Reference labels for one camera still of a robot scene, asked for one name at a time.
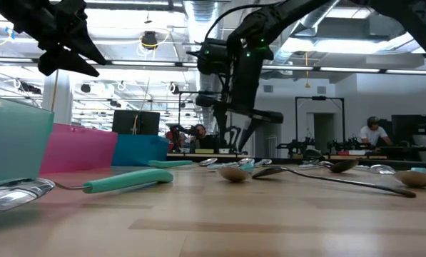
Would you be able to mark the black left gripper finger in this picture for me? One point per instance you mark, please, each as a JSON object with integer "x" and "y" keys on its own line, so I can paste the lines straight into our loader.
{"x": 84, "y": 46}
{"x": 63, "y": 62}

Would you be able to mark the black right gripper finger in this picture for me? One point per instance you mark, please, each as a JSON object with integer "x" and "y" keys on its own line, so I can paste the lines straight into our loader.
{"x": 250, "y": 135}
{"x": 222, "y": 125}

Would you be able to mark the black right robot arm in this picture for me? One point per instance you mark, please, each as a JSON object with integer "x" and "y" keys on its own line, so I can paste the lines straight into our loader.
{"x": 287, "y": 14}

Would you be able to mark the black background robot arm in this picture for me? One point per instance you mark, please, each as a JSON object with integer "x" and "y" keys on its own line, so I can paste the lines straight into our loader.
{"x": 233, "y": 137}
{"x": 296, "y": 145}
{"x": 180, "y": 137}
{"x": 348, "y": 144}

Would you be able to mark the grey doorway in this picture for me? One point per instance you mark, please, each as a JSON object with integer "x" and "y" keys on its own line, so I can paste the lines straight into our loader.
{"x": 269, "y": 130}

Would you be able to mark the white radiator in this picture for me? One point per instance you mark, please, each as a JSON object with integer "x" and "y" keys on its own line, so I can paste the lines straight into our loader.
{"x": 272, "y": 146}

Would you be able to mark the yellow box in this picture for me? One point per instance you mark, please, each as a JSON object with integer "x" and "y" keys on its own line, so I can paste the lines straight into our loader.
{"x": 203, "y": 151}

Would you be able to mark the small round black ceiling device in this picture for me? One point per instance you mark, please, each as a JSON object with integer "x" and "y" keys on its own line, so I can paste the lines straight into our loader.
{"x": 85, "y": 88}

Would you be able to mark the white building column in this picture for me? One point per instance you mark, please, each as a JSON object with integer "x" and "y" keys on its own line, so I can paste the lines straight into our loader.
{"x": 61, "y": 100}

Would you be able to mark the background wooden workbench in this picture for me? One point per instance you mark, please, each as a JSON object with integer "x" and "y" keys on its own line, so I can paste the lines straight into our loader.
{"x": 198, "y": 155}

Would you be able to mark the red background object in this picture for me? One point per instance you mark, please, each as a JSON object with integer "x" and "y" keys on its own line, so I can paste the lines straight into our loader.
{"x": 170, "y": 137}

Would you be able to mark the yellow hanging pendant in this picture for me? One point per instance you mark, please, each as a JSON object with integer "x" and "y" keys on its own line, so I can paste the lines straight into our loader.
{"x": 307, "y": 85}

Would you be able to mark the long ceiling light strip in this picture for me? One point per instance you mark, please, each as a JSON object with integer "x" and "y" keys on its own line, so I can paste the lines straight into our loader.
{"x": 145, "y": 63}

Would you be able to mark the black dome-shaped object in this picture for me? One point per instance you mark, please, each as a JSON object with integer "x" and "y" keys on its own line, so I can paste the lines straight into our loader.
{"x": 312, "y": 154}

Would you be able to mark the black monitor back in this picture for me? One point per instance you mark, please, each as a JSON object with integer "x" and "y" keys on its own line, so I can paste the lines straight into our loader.
{"x": 136, "y": 123}

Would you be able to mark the blue plastic bin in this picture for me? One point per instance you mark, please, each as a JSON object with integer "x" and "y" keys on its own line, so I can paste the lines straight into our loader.
{"x": 137, "y": 150}

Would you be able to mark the pink plastic bin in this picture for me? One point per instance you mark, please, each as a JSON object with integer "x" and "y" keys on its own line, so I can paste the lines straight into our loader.
{"x": 78, "y": 150}

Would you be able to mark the translucent teal plastic bin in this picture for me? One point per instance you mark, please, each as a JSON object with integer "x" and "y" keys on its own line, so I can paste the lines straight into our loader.
{"x": 13, "y": 142}

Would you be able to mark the black background monitors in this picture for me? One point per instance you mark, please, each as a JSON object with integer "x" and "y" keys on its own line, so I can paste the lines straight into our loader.
{"x": 412, "y": 128}

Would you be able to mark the grey wall vent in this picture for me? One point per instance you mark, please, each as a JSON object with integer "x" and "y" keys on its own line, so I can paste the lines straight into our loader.
{"x": 322, "y": 90}
{"x": 268, "y": 89}

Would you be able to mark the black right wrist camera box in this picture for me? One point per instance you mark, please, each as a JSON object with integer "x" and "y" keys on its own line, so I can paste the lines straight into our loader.
{"x": 212, "y": 57}

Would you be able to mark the black metal rig frame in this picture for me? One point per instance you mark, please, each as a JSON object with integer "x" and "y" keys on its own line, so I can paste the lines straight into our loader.
{"x": 319, "y": 98}
{"x": 187, "y": 93}

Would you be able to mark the silver round ventilation duct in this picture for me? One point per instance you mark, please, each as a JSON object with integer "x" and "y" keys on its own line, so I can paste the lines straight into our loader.
{"x": 198, "y": 21}

